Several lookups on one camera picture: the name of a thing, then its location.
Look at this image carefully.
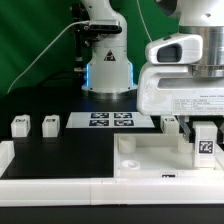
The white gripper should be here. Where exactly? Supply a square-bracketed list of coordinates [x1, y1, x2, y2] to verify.
[137, 63, 224, 143]

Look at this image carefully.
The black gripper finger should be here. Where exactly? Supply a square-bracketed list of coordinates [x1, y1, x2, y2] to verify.
[217, 123, 224, 144]

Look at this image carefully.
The white square tabletop part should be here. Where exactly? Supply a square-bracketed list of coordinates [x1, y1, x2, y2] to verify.
[114, 133, 224, 179]

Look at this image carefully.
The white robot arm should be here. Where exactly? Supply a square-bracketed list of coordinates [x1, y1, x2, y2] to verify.
[81, 0, 224, 143]

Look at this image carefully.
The white U-shaped obstacle fence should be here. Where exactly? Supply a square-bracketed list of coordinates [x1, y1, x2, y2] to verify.
[0, 141, 224, 207]

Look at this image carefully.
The white sheet with AprilTags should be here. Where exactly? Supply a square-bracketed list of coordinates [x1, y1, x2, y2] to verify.
[66, 112, 154, 128]

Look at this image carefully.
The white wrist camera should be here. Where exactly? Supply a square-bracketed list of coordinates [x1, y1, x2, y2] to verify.
[145, 33, 203, 65]

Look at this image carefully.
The white cable right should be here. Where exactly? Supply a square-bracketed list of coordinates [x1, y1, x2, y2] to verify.
[135, 0, 154, 43]

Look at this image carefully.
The white cable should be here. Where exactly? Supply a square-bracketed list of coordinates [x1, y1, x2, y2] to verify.
[6, 20, 90, 95]
[135, 0, 154, 43]

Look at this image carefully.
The black camera stand pole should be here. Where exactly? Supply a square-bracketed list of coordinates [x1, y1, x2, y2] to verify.
[70, 3, 89, 75]

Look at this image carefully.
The white cable left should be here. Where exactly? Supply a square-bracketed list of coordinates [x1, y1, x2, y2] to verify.
[6, 20, 90, 95]

